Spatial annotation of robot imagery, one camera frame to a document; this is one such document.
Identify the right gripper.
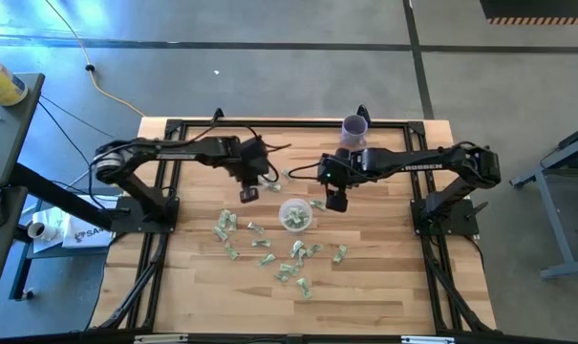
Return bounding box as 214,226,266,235
324,157,354,214

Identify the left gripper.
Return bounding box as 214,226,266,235
228,141,270,205

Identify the clear plastic cup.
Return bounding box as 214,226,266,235
278,198,314,234

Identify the purple translucent cup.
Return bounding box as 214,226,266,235
340,114,369,148

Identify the white printed paper bag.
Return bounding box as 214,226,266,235
61,193,122,249

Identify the grey low shelf cart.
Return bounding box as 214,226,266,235
9,238,111,303

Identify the black desk support bar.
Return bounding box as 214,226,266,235
9,161,116,231

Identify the dark grey desk top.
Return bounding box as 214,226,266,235
0,72,47,190

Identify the yellow wipes canister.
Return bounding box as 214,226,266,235
0,47,30,107

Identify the black yellow hazard mat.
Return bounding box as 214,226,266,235
479,0,578,27

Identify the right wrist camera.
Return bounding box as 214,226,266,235
315,155,335,188

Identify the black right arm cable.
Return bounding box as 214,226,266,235
287,161,322,182

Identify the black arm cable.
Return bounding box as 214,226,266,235
171,121,293,183
287,161,322,182

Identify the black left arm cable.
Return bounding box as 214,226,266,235
171,121,293,183

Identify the black aluminium table frame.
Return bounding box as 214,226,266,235
90,103,499,344

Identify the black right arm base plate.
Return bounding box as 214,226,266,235
410,197,481,238

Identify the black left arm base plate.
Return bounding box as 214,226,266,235
109,195,181,235

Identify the white metal hinge bracket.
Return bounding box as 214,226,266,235
133,333,190,344
400,334,457,344

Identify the thin black floor cable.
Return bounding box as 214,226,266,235
38,94,117,140
36,100,95,170

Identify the yellow floor cable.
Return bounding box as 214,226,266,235
43,0,148,118

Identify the grey metal table frame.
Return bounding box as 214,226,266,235
507,119,578,281

